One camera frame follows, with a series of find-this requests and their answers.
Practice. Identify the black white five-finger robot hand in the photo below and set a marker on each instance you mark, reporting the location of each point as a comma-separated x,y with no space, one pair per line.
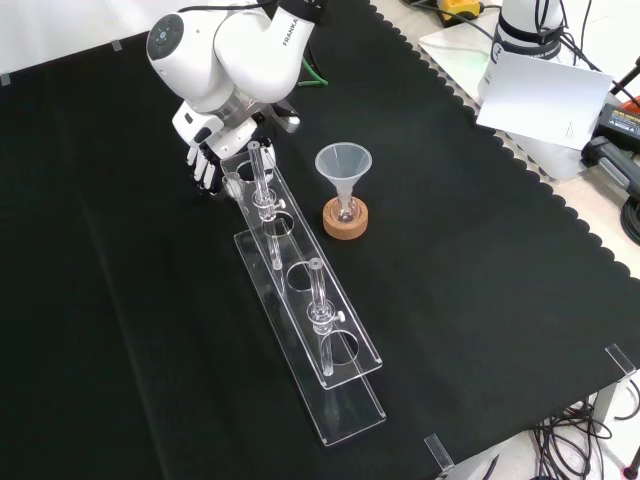
200,165

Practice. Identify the clear glass weighing funnel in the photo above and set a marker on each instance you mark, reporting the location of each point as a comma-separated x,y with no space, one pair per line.
232,186

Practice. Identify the translucent plastic funnel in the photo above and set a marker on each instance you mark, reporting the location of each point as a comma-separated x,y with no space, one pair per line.
342,162

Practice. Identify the clear acrylic funnel stand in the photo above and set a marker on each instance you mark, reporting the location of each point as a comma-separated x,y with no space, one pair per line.
345,400

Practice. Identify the clear plastic clip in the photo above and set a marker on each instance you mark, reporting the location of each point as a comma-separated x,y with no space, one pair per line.
5,79
438,450
621,361
116,45

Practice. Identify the small round-bottom glass flask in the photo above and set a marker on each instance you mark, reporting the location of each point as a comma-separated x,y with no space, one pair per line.
345,215

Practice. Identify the black cloth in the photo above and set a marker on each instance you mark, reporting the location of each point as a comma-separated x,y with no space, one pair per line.
450,250

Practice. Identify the pale base board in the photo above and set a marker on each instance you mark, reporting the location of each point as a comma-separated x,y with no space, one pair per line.
460,55

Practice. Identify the yellow stop button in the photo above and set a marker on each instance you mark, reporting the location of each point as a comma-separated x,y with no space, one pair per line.
460,7

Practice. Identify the white paper card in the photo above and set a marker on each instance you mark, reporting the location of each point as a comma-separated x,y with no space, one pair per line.
550,100

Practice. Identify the black power adapter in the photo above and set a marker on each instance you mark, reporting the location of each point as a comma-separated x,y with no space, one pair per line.
620,122

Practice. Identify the black tripod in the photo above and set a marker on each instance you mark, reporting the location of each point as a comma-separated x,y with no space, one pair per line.
625,80

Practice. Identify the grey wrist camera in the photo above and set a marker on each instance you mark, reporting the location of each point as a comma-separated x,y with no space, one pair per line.
289,121

